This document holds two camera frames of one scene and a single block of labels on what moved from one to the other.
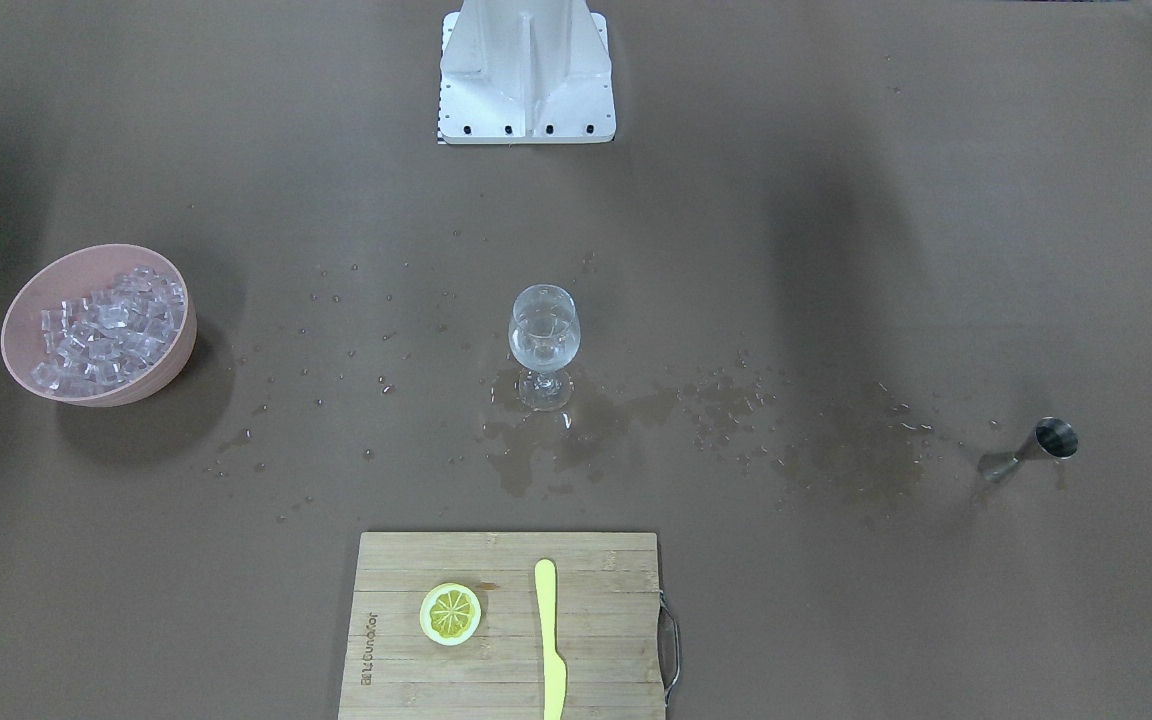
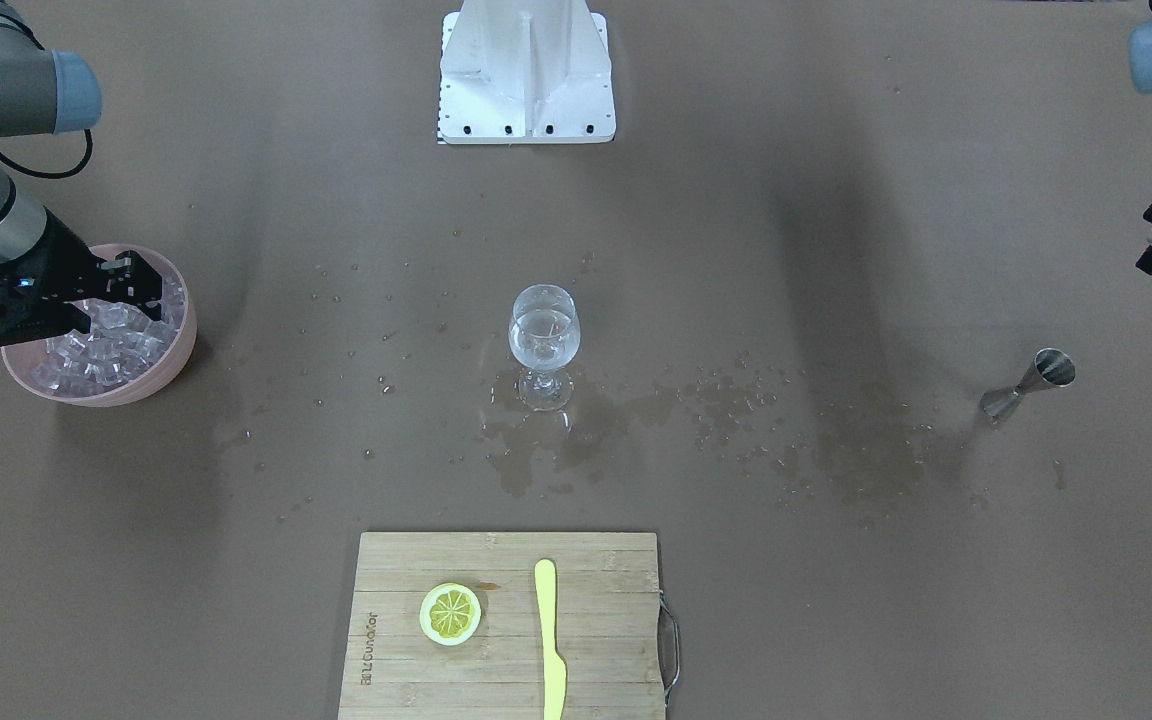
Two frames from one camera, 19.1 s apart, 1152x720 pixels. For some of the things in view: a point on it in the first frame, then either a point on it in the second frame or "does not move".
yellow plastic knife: (555, 675) does not move
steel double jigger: (1051, 436) to (1052, 368)
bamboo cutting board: (607, 627) does not move
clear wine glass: (544, 335) does not move
